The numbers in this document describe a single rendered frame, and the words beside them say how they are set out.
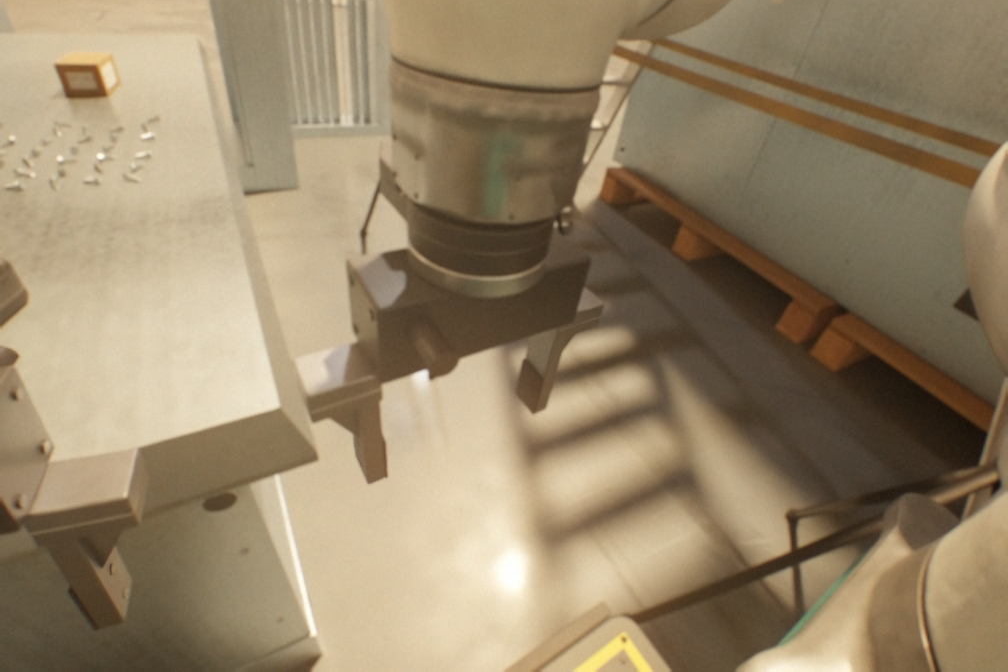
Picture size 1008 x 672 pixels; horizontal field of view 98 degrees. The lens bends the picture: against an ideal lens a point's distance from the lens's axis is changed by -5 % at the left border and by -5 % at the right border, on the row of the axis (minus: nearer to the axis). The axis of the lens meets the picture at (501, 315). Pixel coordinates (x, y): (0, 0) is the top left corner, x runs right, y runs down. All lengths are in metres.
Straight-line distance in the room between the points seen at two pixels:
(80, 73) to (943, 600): 1.36
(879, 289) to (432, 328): 1.78
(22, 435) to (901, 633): 0.36
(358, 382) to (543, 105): 0.16
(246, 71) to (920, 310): 2.50
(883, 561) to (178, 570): 0.59
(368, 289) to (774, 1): 2.02
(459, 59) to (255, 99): 2.09
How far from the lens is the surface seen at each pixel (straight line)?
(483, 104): 0.18
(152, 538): 0.57
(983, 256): 0.35
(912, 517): 0.34
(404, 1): 0.19
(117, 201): 0.79
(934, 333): 1.88
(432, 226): 0.21
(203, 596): 0.69
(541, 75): 0.18
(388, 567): 1.04
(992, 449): 1.10
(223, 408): 0.43
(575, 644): 0.68
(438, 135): 0.19
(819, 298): 1.95
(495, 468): 1.15
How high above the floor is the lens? 0.96
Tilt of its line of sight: 38 degrees down
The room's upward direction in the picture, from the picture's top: 9 degrees clockwise
